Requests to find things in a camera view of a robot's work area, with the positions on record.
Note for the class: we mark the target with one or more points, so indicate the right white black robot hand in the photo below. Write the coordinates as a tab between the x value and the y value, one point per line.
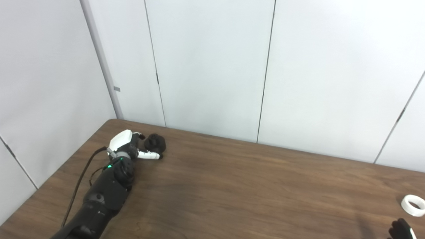
400	230

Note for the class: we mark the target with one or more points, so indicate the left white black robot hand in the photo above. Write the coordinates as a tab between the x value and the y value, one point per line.
120	139

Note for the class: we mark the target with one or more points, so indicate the round black gear part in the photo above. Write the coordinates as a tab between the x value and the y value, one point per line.
155	143

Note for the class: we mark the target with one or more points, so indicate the grey wall corner strip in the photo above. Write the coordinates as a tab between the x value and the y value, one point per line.
101	59

